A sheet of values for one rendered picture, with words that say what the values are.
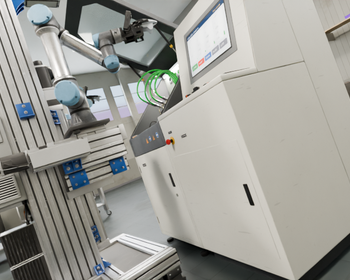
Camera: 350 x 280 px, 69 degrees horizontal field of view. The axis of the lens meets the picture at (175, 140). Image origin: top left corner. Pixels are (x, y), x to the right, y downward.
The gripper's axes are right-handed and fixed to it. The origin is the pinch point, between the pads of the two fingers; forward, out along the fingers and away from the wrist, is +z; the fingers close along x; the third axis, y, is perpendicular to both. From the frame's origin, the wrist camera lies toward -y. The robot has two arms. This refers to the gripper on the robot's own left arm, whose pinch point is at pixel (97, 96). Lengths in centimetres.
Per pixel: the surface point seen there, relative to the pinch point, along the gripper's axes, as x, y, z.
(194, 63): 116, 8, -27
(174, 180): 87, 80, -36
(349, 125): 190, 66, -11
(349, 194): 184, 99, -30
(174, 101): 94, 28, -25
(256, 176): 152, 73, -75
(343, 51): 255, -55, 677
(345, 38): 266, -86, 670
